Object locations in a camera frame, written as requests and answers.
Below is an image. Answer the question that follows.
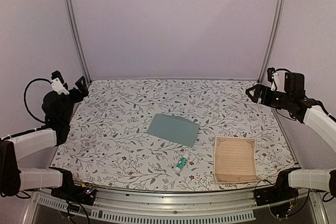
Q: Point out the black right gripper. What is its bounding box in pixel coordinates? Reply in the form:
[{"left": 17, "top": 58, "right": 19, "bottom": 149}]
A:
[{"left": 246, "top": 84, "right": 293, "bottom": 110}]

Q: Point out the teal envelope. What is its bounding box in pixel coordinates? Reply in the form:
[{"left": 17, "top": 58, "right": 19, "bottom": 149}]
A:
[{"left": 147, "top": 114, "right": 200, "bottom": 147}]

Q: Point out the aluminium frame post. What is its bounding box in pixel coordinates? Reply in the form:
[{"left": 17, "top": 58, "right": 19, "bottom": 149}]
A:
[
  {"left": 257, "top": 0, "right": 285, "bottom": 83},
  {"left": 64, "top": 0, "right": 92, "bottom": 84}
]

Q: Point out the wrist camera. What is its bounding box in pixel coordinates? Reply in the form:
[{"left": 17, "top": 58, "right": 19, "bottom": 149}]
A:
[
  {"left": 50, "top": 70, "right": 69, "bottom": 95},
  {"left": 267, "top": 67, "right": 279, "bottom": 91}
]

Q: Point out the beige letter paper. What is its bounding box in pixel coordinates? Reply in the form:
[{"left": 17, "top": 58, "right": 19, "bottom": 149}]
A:
[{"left": 213, "top": 136, "right": 261, "bottom": 184}]

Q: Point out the left aluminium frame post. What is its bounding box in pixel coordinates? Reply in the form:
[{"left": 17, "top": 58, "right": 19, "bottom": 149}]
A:
[{"left": 64, "top": 0, "right": 92, "bottom": 84}]

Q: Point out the aluminium front rail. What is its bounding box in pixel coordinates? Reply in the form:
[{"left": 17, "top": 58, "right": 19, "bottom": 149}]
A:
[{"left": 23, "top": 184, "right": 326, "bottom": 224}]

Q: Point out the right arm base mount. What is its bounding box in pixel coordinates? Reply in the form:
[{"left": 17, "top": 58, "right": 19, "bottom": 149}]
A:
[{"left": 254, "top": 184, "right": 299, "bottom": 206}]

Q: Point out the floral patterned table mat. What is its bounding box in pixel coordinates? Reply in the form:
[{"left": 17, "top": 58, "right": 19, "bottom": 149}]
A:
[{"left": 51, "top": 79, "right": 297, "bottom": 191}]

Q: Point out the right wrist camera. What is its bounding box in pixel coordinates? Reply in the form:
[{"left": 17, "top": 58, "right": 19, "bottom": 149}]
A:
[{"left": 267, "top": 67, "right": 279, "bottom": 91}]

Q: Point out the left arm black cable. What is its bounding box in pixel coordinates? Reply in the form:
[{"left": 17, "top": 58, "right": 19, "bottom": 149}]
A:
[{"left": 23, "top": 78, "right": 53, "bottom": 124}]

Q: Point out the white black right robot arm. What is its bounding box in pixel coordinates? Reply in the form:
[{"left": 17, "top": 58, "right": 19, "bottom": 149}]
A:
[{"left": 245, "top": 84, "right": 335, "bottom": 201}]

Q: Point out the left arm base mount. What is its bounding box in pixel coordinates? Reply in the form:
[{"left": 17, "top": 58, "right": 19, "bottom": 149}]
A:
[{"left": 51, "top": 183, "right": 96, "bottom": 206}]

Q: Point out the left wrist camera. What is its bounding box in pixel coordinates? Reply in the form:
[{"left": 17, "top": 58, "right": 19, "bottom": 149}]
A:
[{"left": 50, "top": 70, "right": 69, "bottom": 95}]

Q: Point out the green white glue stick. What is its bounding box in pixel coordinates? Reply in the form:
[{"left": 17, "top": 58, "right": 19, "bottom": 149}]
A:
[{"left": 174, "top": 154, "right": 189, "bottom": 174}]

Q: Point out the right aluminium frame post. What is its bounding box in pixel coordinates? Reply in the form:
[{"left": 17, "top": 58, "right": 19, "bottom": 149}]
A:
[{"left": 257, "top": 0, "right": 285, "bottom": 83}]

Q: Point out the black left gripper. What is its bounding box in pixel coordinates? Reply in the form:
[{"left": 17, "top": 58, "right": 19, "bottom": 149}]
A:
[{"left": 61, "top": 76, "right": 89, "bottom": 125}]

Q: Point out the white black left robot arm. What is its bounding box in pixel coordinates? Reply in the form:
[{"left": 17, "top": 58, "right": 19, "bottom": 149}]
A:
[{"left": 1, "top": 71, "right": 89, "bottom": 200}]

